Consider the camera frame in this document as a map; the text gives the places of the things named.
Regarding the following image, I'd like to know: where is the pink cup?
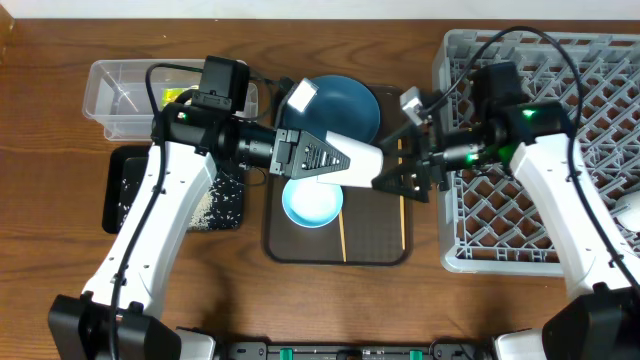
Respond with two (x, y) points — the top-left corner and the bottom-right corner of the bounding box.
(316, 131), (384, 188)

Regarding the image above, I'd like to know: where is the wooden chopstick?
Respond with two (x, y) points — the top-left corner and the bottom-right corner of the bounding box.
(396, 139), (406, 251)
(338, 210), (347, 263)

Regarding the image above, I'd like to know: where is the pale green cup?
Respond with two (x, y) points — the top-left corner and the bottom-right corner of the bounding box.
(614, 191), (640, 233)

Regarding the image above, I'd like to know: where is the brown serving tray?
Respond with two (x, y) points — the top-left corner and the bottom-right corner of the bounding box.
(262, 84), (412, 266)

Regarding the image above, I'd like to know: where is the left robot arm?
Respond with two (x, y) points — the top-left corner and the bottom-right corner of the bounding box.
(48, 103), (352, 359)

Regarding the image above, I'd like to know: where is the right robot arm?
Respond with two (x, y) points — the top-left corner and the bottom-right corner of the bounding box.
(372, 63), (639, 359)

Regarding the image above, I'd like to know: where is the dark blue plate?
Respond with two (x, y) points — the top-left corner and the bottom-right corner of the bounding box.
(280, 75), (381, 143)

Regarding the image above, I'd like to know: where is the light blue bowl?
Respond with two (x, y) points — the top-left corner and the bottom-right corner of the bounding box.
(281, 178), (344, 229)

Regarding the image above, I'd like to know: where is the yellow green snack wrapper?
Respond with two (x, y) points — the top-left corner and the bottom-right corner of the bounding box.
(161, 88), (187, 107)

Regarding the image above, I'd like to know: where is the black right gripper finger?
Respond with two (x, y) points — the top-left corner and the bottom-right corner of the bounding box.
(378, 122), (420, 153)
(371, 161), (430, 203)

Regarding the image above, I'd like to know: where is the grey dishwasher rack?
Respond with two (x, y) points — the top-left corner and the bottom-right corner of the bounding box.
(433, 29), (639, 277)

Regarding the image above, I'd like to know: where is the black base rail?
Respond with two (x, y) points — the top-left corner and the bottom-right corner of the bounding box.
(213, 341), (497, 360)

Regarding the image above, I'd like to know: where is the black tray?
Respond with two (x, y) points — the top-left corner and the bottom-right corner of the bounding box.
(102, 145), (245, 234)

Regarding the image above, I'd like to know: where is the clear plastic bin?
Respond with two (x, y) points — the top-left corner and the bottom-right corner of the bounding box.
(82, 59), (259, 142)

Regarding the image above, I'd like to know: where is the rice pile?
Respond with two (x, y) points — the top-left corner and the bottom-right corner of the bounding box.
(117, 169), (244, 232)

